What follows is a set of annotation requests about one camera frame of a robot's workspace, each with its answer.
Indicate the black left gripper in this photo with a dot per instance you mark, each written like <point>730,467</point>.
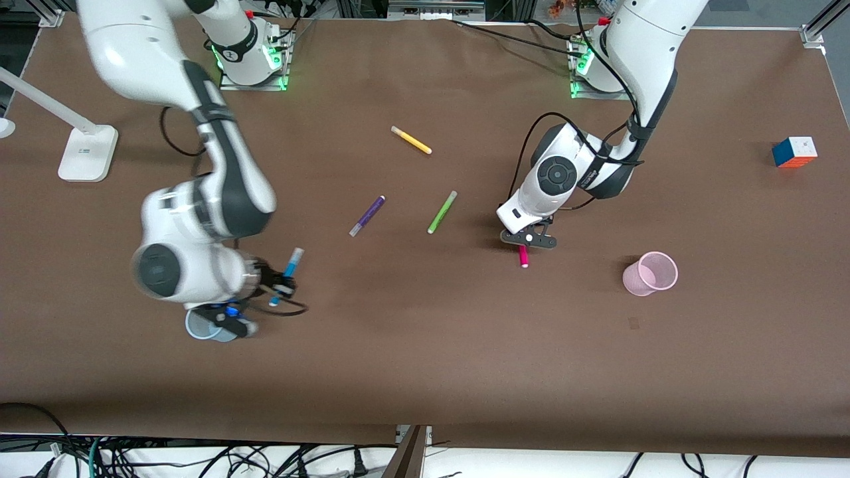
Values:
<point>550,220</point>

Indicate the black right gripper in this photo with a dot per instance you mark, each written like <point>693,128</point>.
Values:
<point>267,277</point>

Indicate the blue marker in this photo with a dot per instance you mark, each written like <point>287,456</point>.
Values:
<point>292,262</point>

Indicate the pink marker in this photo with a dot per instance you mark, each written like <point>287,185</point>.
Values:
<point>524,257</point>

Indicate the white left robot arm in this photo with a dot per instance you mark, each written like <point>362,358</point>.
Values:
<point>651,40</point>

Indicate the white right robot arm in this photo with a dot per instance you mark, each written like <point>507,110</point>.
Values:
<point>219,192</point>

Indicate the translucent blue plastic cup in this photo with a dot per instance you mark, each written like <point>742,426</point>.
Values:
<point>199,330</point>

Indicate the green marker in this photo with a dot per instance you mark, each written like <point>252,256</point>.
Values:
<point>442,212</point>

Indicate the purple marker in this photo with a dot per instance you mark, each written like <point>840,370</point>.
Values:
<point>367,216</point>

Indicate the translucent pink plastic cup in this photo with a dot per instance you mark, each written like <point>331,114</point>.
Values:
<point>647,275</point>

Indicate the yellow marker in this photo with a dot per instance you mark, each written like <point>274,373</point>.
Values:
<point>412,140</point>

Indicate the brown table cover sheet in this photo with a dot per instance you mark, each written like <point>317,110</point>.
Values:
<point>425,365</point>

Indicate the black power plug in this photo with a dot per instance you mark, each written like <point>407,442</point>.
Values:
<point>359,465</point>

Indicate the white desk lamp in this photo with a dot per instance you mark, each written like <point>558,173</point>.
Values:
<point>86,156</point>

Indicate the grey metal device box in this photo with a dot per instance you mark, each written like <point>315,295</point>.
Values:
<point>435,8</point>

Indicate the multicolour puzzle cube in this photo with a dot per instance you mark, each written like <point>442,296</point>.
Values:
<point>795,153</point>

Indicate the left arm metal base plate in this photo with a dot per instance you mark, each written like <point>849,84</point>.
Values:
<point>575,89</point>

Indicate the silver metal bracket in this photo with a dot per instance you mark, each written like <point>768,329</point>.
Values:
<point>428,435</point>

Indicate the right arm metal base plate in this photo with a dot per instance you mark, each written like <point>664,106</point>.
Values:
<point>282,81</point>

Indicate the aluminium frame profile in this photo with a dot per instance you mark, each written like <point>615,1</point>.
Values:
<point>813,33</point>

